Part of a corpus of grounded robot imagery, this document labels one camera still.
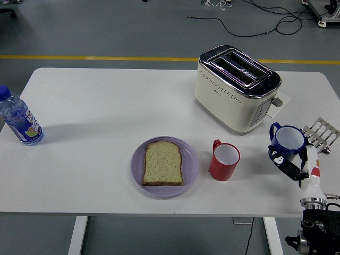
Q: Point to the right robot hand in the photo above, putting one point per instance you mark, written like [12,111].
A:
[312,183]

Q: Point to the blue enamel cup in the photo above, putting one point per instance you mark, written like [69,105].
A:
[288,136]

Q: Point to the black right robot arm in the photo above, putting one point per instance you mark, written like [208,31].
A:
[318,223]

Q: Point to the red enamel cup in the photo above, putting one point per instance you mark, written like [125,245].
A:
[220,170]

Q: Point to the slice of bread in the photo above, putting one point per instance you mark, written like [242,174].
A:
[162,164]

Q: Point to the silver metal toast rack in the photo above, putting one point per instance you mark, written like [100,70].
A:
[322,130]

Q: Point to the white table leg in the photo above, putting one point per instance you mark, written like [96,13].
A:
[77,236]
[273,236]

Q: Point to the grey box under table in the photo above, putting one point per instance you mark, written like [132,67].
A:
[240,221]

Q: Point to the cream and chrome toaster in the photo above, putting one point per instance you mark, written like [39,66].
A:
[220,106]

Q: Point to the purple plate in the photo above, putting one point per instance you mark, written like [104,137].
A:
[191,164]

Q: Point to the plastic bottle with blue cap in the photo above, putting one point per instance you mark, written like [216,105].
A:
[18,119]

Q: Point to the black chair base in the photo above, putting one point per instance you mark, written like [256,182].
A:
[8,11]

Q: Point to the metal equipment frame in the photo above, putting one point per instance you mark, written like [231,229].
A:
[329,18]

